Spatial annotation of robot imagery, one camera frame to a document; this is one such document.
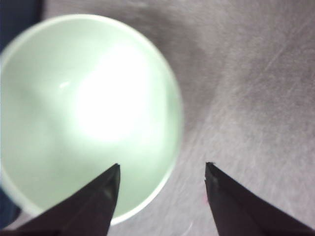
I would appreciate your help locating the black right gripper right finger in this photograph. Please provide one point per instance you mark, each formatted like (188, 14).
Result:
(238, 211)

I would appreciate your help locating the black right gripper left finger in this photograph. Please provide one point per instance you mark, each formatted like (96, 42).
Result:
(86, 210)

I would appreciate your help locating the green ceramic bowl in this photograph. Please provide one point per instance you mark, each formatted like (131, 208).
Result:
(80, 94)

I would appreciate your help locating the dark rectangular tray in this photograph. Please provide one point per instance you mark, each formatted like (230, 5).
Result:
(16, 16)

